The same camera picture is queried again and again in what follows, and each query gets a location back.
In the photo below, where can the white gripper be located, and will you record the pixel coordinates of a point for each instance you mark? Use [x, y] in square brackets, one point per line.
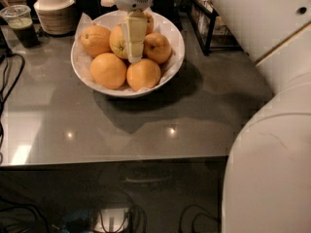
[136, 25]

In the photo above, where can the orange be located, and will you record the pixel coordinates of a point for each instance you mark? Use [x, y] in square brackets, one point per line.
[95, 40]
[150, 22]
[157, 48]
[117, 42]
[143, 74]
[108, 70]

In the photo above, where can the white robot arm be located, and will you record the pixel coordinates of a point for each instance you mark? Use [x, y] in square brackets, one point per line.
[267, 186]

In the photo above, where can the white ceramic bowl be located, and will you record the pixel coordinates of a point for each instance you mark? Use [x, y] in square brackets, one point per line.
[175, 36]

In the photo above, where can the black canister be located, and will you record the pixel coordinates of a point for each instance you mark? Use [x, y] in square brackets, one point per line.
[164, 7]

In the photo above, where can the stack of paper bowls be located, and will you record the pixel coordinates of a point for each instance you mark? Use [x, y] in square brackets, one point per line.
[57, 17]

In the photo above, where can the plastic cup with green drink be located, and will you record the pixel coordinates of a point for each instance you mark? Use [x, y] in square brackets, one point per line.
[19, 19]

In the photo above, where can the black wire basket with packets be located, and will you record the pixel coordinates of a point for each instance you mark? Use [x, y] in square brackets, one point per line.
[211, 31]

